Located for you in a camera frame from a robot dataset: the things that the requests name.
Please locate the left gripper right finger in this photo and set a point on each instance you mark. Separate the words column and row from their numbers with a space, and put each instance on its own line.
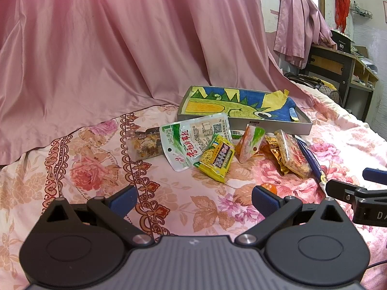
column 278, row 213

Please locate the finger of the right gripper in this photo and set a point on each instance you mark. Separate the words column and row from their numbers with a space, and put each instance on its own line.
column 344, row 191
column 375, row 175

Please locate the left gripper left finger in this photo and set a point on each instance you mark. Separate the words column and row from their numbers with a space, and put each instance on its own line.
column 111, row 213

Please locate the orange tangerine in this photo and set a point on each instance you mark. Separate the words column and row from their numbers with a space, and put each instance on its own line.
column 271, row 187

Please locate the dark blue stick packet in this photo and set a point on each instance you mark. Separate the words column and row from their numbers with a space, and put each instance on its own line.
column 313, row 162

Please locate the rice cracker clear packet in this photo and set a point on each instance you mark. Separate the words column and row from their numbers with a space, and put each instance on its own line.
column 291, row 155

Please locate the orange green white packet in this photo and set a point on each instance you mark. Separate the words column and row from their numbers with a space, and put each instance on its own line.
column 249, row 143

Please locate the gold candy packet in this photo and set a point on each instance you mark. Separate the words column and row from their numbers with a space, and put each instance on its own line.
column 274, row 149

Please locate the mixed nuts clear bag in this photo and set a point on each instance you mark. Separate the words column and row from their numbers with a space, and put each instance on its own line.
column 144, row 145

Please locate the yellow cracker packet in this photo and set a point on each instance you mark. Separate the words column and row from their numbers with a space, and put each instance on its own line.
column 216, row 159

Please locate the white green snack pouch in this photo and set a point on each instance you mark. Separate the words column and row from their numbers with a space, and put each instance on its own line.
column 184, row 142

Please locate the floral bed cover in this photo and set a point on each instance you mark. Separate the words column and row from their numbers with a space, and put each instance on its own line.
column 94, row 161

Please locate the black bag by bed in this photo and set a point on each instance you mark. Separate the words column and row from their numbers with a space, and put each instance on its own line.
column 313, row 82

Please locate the dark wooden desk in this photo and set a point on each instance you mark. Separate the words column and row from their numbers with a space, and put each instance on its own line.
column 354, row 80

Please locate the grey tray with dinosaur drawing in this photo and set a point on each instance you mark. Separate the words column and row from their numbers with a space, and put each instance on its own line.
column 269, row 110

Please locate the black box on desk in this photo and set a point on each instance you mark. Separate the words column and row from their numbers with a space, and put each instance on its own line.
column 343, row 42

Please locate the pink satin sheet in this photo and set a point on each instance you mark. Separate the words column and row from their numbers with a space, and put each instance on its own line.
column 66, row 64

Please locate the hanging pink curtain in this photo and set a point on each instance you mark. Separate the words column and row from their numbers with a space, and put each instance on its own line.
column 300, row 25

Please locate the red hanging tassel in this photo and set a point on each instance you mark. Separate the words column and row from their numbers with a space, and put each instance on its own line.
column 342, row 8

